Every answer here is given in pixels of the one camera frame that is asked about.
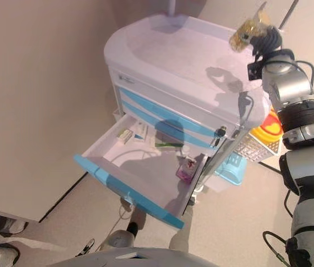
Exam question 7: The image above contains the white floor cable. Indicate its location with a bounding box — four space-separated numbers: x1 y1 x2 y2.
109 199 136 238

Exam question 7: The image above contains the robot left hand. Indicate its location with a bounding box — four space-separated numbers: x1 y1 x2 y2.
76 238 95 258

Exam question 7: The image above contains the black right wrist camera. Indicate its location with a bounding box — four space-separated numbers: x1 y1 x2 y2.
247 59 265 82

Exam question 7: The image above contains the white purple medicine box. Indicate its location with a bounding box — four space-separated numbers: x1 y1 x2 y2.
176 156 198 182

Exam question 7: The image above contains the light blue plastic bin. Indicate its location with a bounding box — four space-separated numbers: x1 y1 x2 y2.
214 152 248 186

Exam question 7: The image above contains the white pole with base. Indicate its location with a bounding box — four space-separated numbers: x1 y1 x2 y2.
151 0 188 34

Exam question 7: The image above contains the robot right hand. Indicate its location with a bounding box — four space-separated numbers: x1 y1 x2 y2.
241 24 285 61

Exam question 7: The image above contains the silver robot left leg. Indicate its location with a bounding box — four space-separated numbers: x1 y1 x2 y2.
107 222 139 249

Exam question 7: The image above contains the white sneaker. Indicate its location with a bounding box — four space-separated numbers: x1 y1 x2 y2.
3 220 29 236
0 243 21 267

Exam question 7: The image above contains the black thin pole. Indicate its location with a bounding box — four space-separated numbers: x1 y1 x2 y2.
278 0 300 29

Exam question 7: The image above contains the white blue medicine box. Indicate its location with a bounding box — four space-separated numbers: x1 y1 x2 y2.
133 122 149 143

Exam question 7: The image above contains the yellow pill bottle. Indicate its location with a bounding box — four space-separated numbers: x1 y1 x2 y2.
228 2 272 53

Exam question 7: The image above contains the white perforated basket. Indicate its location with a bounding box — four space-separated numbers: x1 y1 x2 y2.
234 130 281 162

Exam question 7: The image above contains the grey robot torso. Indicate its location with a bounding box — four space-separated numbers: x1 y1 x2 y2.
48 246 210 267

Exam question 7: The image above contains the long green medicine box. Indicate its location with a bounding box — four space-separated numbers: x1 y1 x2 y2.
154 142 183 149

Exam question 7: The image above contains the white medical cart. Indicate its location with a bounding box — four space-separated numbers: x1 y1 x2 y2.
103 15 274 206

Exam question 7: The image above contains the green white medicine box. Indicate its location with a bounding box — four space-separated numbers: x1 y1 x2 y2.
118 128 134 145

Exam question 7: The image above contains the yellow container with red lid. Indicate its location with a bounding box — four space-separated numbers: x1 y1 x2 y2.
250 108 283 143

